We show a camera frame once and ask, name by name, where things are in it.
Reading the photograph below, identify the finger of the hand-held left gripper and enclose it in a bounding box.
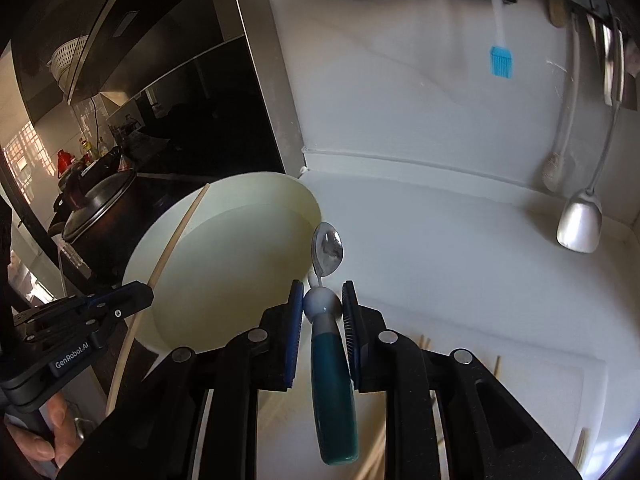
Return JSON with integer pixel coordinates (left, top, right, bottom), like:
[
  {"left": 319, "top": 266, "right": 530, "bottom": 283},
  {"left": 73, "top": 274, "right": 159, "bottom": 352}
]
[
  {"left": 75, "top": 281, "right": 155, "bottom": 318},
  {"left": 86, "top": 309, "right": 124, "bottom": 337}
]

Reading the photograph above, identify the white cutting board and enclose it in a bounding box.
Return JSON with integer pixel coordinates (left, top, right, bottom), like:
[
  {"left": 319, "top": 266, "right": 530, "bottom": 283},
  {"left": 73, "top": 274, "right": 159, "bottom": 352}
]
[{"left": 350, "top": 304, "right": 609, "bottom": 480}]

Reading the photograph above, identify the blue silicone basting brush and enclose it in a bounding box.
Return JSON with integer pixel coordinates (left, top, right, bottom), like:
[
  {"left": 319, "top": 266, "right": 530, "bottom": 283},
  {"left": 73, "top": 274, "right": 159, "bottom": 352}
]
[{"left": 484, "top": 0, "right": 516, "bottom": 80}]

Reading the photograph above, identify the white colander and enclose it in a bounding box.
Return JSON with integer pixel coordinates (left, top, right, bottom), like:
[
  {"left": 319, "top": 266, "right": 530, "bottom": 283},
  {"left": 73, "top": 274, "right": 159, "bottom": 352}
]
[{"left": 47, "top": 35, "right": 92, "bottom": 92}]

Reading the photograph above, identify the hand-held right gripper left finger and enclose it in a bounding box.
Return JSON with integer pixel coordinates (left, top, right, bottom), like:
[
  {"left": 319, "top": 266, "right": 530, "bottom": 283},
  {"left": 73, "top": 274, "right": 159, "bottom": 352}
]
[{"left": 57, "top": 280, "right": 306, "bottom": 480}]

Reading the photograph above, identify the white oval bowl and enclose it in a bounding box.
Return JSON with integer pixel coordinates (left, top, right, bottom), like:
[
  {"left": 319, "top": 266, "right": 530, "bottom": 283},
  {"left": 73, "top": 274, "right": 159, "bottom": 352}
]
[{"left": 121, "top": 171, "right": 322, "bottom": 356}]

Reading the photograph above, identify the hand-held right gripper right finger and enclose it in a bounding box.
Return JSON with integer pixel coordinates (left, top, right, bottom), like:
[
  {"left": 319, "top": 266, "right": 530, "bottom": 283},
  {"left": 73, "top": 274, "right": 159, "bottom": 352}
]
[{"left": 341, "top": 280, "right": 583, "bottom": 480}]

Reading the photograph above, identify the teal handled metal spoon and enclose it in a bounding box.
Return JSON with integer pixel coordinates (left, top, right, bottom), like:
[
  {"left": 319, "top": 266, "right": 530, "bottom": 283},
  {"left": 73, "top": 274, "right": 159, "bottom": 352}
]
[{"left": 305, "top": 221, "right": 361, "bottom": 466}]

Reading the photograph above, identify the black lidded cooking pot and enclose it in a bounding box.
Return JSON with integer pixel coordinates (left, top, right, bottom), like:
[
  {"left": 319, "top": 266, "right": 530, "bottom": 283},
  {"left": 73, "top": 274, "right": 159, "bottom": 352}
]
[{"left": 47, "top": 147, "right": 138, "bottom": 271}]

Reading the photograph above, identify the black range hood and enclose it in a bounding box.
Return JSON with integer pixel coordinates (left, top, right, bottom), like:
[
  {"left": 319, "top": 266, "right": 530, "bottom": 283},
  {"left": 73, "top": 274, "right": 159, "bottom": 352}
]
[{"left": 10, "top": 0, "right": 306, "bottom": 181}]

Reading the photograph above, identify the metal spatula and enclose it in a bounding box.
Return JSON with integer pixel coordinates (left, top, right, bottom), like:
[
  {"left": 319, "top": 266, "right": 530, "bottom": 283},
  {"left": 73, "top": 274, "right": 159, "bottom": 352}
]
[{"left": 556, "top": 20, "right": 626, "bottom": 254}]

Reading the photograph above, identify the white dish brush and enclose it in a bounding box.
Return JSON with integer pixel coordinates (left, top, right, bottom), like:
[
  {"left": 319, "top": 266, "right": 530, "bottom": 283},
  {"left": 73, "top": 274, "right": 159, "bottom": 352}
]
[{"left": 541, "top": 15, "right": 584, "bottom": 193}]

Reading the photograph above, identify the person's left hand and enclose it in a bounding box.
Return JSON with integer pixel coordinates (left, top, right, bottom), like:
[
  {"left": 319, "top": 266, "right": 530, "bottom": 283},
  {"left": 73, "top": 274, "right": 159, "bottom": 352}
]
[{"left": 4, "top": 392, "right": 78, "bottom": 471}]

